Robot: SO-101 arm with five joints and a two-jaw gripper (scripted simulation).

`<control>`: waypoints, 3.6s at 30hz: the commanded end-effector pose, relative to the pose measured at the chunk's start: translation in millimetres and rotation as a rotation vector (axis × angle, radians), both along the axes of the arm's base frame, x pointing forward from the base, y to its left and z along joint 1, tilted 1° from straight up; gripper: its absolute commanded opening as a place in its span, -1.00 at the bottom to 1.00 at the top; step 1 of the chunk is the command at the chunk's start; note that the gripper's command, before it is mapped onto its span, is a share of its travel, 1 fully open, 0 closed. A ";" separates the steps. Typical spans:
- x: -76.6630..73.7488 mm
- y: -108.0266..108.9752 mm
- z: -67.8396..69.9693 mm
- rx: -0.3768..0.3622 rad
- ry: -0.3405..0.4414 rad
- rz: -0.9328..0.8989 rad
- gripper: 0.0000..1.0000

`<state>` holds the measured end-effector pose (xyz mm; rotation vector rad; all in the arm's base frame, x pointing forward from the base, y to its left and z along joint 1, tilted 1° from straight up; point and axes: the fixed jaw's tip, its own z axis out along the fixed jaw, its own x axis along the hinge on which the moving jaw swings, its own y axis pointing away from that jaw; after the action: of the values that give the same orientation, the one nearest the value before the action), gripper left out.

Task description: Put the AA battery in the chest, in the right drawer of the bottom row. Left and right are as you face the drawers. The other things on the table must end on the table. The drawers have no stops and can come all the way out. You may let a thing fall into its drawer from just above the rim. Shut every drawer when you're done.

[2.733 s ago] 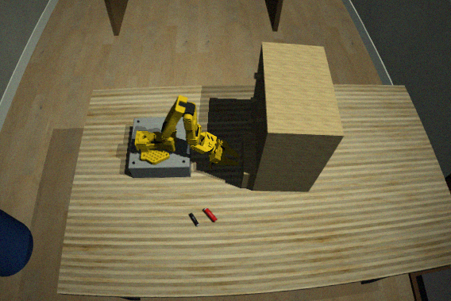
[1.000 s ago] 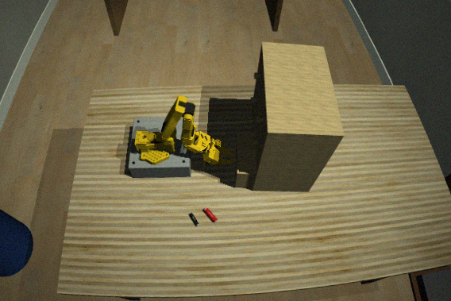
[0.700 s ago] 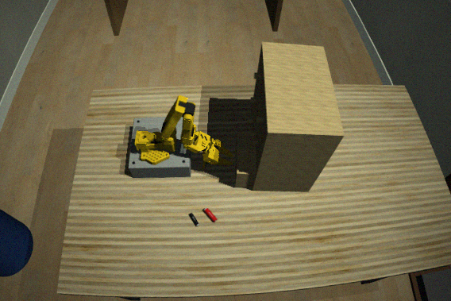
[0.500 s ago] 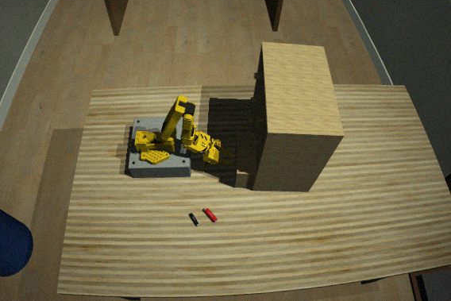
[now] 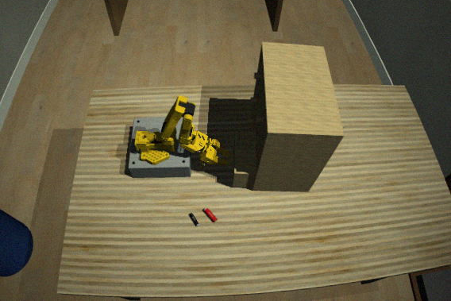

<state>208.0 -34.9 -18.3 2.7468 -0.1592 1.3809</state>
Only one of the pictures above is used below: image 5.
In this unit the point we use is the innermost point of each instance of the black aa battery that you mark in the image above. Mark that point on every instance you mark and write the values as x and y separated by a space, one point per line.
194 219

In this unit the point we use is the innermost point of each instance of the red aa battery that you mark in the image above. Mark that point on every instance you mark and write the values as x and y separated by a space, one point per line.
209 213

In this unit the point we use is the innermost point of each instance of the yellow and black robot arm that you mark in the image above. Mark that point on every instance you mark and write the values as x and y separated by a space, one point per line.
147 143

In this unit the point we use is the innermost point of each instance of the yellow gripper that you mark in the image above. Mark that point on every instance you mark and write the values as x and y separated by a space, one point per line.
208 154

